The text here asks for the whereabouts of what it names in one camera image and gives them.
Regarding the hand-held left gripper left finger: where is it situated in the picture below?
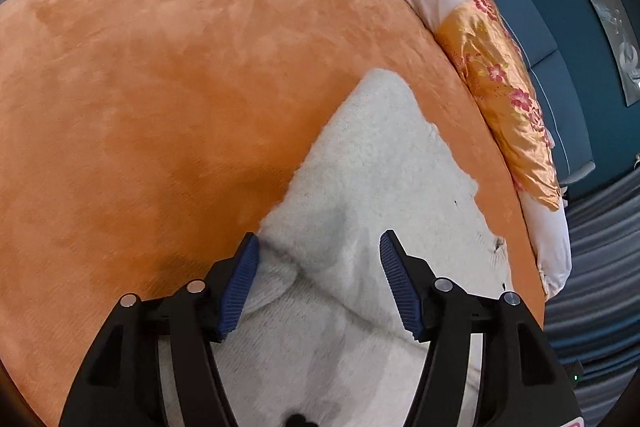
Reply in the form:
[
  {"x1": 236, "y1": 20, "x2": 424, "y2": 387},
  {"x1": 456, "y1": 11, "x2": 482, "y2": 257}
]
[{"x1": 59, "y1": 232, "x2": 261, "y2": 427}]

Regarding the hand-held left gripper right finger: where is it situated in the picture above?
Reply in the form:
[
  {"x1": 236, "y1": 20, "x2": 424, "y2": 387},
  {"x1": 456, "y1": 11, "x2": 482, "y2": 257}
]
[{"x1": 379, "y1": 229, "x2": 581, "y2": 427}]

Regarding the white knit sweater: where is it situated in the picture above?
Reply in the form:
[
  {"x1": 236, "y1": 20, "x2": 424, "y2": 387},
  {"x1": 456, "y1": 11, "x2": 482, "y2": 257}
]
[{"x1": 157, "y1": 67, "x2": 513, "y2": 427}]

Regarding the small black device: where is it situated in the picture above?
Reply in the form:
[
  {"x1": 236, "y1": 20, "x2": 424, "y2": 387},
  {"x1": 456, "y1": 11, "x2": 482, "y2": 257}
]
[{"x1": 565, "y1": 359, "x2": 583, "y2": 390}]

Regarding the grey curtain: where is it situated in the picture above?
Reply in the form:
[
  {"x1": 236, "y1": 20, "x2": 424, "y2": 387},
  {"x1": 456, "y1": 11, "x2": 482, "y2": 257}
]
[{"x1": 542, "y1": 152, "x2": 640, "y2": 427}]

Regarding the orange plush blanket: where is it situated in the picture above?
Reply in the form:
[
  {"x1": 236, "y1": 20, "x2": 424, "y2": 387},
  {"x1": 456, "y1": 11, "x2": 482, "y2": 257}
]
[{"x1": 0, "y1": 0, "x2": 548, "y2": 427}]

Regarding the blue upholstered headboard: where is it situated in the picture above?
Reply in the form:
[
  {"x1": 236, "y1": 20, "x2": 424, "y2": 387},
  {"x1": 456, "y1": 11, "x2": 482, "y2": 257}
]
[{"x1": 435, "y1": 0, "x2": 598, "y2": 202}]

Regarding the grey framed wall art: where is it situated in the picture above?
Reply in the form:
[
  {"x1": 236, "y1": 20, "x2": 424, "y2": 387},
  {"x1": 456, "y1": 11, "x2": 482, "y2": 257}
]
[{"x1": 539, "y1": 0, "x2": 640, "y2": 108}]

